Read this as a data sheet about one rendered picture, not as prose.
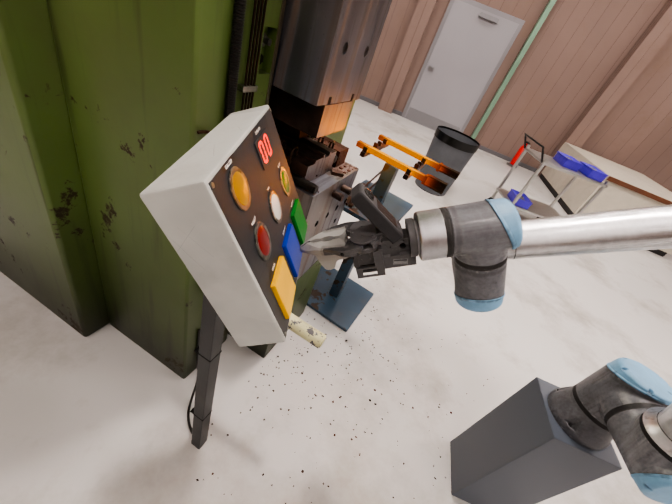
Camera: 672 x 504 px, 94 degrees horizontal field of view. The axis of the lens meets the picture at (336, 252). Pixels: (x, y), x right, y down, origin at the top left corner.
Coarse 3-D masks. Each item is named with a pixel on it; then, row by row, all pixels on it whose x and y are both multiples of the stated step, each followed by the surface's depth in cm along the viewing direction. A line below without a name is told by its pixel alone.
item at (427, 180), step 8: (360, 144) 135; (368, 144) 136; (368, 152) 135; (376, 152) 133; (384, 160) 132; (392, 160) 131; (400, 168) 130; (408, 168) 129; (416, 176) 128; (424, 176) 127; (432, 176) 126; (424, 184) 128; (432, 184) 127; (440, 184) 126; (440, 192) 127
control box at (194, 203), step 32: (224, 128) 51; (256, 128) 51; (192, 160) 40; (224, 160) 38; (256, 160) 48; (160, 192) 34; (192, 192) 34; (224, 192) 37; (256, 192) 46; (160, 224) 36; (192, 224) 36; (224, 224) 36; (256, 224) 44; (192, 256) 39; (224, 256) 39; (256, 256) 43; (224, 288) 42; (256, 288) 42; (224, 320) 46; (256, 320) 46; (288, 320) 52
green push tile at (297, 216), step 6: (294, 204) 66; (300, 204) 69; (294, 210) 64; (300, 210) 68; (294, 216) 62; (300, 216) 67; (294, 222) 63; (300, 222) 66; (300, 228) 66; (306, 228) 71; (300, 234) 65; (300, 240) 66
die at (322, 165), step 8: (280, 136) 106; (288, 136) 106; (288, 144) 103; (296, 144) 105; (304, 144) 105; (320, 144) 111; (288, 152) 100; (304, 152) 102; (312, 152) 104; (320, 152) 104; (296, 160) 98; (304, 160) 100; (312, 160) 100; (320, 160) 103; (328, 160) 109; (296, 168) 99; (304, 168) 98; (312, 168) 100; (320, 168) 106; (328, 168) 113; (304, 176) 99; (312, 176) 104
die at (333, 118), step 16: (272, 96) 91; (288, 96) 89; (272, 112) 94; (288, 112) 91; (304, 112) 89; (320, 112) 87; (336, 112) 95; (304, 128) 92; (320, 128) 91; (336, 128) 101
